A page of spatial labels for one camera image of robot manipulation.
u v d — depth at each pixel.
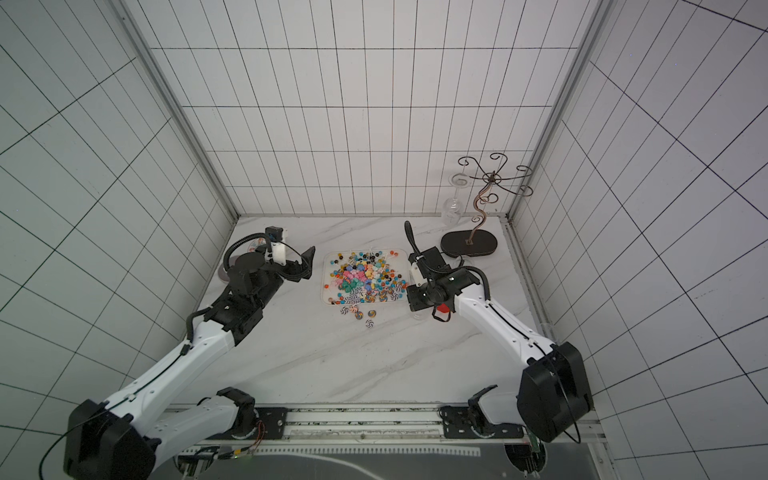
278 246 0.64
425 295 0.70
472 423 0.65
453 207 0.92
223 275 0.97
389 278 1.00
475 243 1.09
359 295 0.97
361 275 1.00
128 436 0.37
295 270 0.67
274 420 0.73
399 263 1.05
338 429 0.72
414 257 0.65
